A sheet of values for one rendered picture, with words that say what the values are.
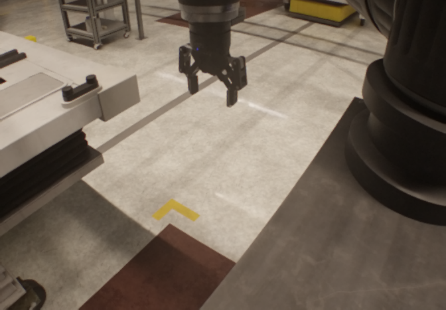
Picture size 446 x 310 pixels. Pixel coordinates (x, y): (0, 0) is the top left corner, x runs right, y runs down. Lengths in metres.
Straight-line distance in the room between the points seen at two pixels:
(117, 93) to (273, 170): 1.15
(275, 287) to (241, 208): 1.27
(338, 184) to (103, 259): 1.22
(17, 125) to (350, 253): 0.73
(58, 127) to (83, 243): 0.88
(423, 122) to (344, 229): 0.15
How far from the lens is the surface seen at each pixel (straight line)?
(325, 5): 4.49
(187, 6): 0.54
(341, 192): 0.45
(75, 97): 0.82
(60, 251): 1.62
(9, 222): 1.25
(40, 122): 0.80
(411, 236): 0.43
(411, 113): 0.39
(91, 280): 1.47
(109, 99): 0.87
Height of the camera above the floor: 1.21
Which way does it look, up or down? 37 degrees down
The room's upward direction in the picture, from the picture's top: 1 degrees counter-clockwise
